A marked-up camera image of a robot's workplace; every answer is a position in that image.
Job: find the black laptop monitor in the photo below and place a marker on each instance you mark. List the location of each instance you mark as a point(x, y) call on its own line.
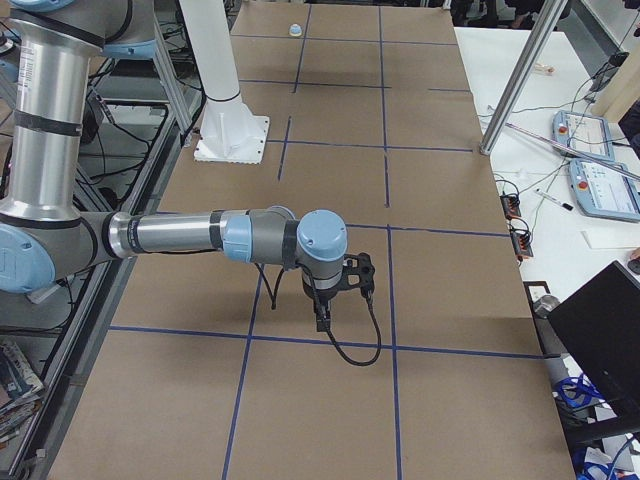
point(599, 327)

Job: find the white camera pedestal column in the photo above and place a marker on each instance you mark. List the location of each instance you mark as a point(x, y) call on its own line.
point(229, 131)

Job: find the teach pendant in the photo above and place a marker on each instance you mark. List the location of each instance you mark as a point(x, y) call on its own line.
point(602, 193)
point(585, 133)

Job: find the lower teach pendant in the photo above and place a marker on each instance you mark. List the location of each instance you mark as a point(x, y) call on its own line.
point(602, 193)

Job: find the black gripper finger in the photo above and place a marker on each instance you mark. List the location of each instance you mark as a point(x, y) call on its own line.
point(323, 315)

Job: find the long metal grabber stick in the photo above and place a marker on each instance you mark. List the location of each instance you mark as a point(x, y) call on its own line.
point(566, 149)

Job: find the upper teach pendant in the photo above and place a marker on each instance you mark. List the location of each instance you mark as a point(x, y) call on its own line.
point(585, 133)

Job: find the aluminium frame post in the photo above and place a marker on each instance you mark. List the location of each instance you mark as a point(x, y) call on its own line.
point(536, 41)

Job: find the black marker pen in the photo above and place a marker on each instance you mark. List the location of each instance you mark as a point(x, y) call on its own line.
point(554, 200)

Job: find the stack of books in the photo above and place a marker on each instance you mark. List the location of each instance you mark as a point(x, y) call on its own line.
point(21, 390)

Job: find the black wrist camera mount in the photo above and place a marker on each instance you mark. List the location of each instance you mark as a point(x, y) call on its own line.
point(358, 273)

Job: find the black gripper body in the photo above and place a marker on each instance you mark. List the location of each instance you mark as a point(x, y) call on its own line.
point(321, 297)

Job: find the blue white call bell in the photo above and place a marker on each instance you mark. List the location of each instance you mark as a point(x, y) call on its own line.
point(295, 30)

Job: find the orange black connector block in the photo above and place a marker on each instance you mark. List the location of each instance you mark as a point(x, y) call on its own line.
point(511, 206)

